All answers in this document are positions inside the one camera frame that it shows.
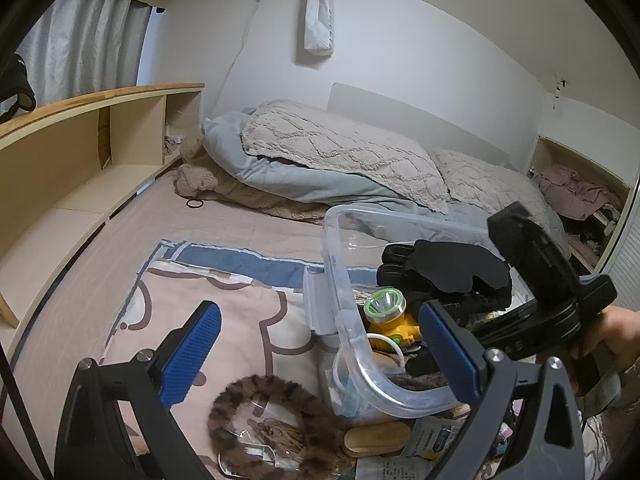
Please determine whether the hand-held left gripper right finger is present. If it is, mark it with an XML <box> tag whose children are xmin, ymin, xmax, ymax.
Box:
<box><xmin>418</xmin><ymin>301</ymin><xmax>587</xmax><ymax>480</ymax></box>

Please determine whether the wooden bedside shelf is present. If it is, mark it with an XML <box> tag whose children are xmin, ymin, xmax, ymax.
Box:
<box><xmin>0</xmin><ymin>82</ymin><xmax>206</xmax><ymax>356</ymax></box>

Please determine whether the small wooden piece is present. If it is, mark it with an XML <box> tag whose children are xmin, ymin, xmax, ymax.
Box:
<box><xmin>341</xmin><ymin>421</ymin><xmax>413</xmax><ymax>458</ymax></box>

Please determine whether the yellow headlamp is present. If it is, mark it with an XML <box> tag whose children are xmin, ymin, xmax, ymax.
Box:
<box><xmin>362</xmin><ymin>286</ymin><xmax>424</xmax><ymax>357</ymax></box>

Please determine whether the person's right hand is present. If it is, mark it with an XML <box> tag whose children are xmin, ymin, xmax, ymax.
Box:
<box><xmin>569</xmin><ymin>307</ymin><xmax>640</xmax><ymax>370</ymax></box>

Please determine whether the white headboard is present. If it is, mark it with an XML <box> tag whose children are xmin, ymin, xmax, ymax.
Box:
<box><xmin>327</xmin><ymin>82</ymin><xmax>517</xmax><ymax>172</ymax></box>

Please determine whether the white wall organizer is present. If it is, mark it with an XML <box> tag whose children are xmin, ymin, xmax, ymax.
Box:
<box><xmin>303</xmin><ymin>0</ymin><xmax>337</xmax><ymax>56</ymax></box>

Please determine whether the white wall cable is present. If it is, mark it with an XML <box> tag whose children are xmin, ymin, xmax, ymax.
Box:
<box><xmin>220</xmin><ymin>0</ymin><xmax>267</xmax><ymax>112</ymax></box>

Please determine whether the beige quilted blanket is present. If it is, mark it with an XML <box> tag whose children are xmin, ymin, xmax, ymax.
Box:
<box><xmin>241</xmin><ymin>99</ymin><xmax>452</xmax><ymax>217</ymax></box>

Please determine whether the blue grey duvet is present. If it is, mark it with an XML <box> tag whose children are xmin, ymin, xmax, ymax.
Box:
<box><xmin>201</xmin><ymin>109</ymin><xmax>452</xmax><ymax>212</ymax></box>

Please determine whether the brown fur headband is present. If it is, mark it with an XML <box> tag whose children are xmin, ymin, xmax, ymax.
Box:
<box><xmin>206</xmin><ymin>373</ymin><xmax>347</xmax><ymax>480</ymax></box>

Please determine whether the crumpled grey cloth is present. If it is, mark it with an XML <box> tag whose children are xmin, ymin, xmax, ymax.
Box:
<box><xmin>162</xmin><ymin>133</ymin><xmax>188</xmax><ymax>157</ymax></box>

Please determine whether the beige knit blanket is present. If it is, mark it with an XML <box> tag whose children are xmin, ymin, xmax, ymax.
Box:
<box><xmin>200</xmin><ymin>175</ymin><xmax>334</xmax><ymax>224</ymax></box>

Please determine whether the large blue white packet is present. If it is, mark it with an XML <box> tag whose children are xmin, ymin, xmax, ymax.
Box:
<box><xmin>402</xmin><ymin>414</ymin><xmax>472</xmax><ymax>462</ymax></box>

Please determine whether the beige bed sheet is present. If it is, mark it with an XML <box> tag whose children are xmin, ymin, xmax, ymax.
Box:
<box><xmin>10</xmin><ymin>164</ymin><xmax>567</xmax><ymax>362</ymax></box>

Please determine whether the clear plastic storage box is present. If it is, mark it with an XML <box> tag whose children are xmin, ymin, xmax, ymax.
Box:
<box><xmin>322</xmin><ymin>204</ymin><xmax>532</xmax><ymax>419</ymax></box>

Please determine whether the white ring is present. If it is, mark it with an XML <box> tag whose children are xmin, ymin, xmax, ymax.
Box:
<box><xmin>334</xmin><ymin>334</ymin><xmax>403</xmax><ymax>391</ymax></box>

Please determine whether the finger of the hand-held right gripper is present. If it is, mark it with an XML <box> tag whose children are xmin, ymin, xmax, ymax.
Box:
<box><xmin>462</xmin><ymin>317</ymin><xmax>507</xmax><ymax>348</ymax></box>

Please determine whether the grey curtain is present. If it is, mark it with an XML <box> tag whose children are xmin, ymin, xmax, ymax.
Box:
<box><xmin>15</xmin><ymin>0</ymin><xmax>154</xmax><ymax>111</ymax></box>

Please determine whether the beige quilted pillow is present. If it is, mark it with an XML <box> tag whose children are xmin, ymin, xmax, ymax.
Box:
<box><xmin>432</xmin><ymin>147</ymin><xmax>569</xmax><ymax>257</ymax></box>

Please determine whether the black white cloth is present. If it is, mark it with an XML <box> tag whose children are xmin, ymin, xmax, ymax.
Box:
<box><xmin>0</xmin><ymin>54</ymin><xmax>37</xmax><ymax>124</ymax></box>

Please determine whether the pile of pink clothes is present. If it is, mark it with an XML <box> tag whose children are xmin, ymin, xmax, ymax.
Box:
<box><xmin>532</xmin><ymin>162</ymin><xmax>627</xmax><ymax>222</ymax></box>

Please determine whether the white louvered cabinet door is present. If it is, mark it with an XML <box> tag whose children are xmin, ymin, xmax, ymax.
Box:
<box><xmin>596</xmin><ymin>199</ymin><xmax>640</xmax><ymax>307</ymax></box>

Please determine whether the wooden wall niche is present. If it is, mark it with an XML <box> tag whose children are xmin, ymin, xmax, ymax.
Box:
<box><xmin>527</xmin><ymin>134</ymin><xmax>634</xmax><ymax>272</ymax></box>

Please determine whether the printed blanket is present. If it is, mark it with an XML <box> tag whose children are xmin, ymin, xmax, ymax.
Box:
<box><xmin>107</xmin><ymin>239</ymin><xmax>621</xmax><ymax>480</ymax></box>

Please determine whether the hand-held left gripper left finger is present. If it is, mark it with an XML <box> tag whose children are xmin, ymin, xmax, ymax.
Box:
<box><xmin>54</xmin><ymin>300</ymin><xmax>223</xmax><ymax>480</ymax></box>

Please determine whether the black stitched glove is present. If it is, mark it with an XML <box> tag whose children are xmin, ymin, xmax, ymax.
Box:
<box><xmin>376</xmin><ymin>242</ymin><xmax>512</xmax><ymax>323</ymax></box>

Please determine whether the brown beaded cord bag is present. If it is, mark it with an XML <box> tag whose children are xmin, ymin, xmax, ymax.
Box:
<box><xmin>219</xmin><ymin>409</ymin><xmax>307</xmax><ymax>477</ymax></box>

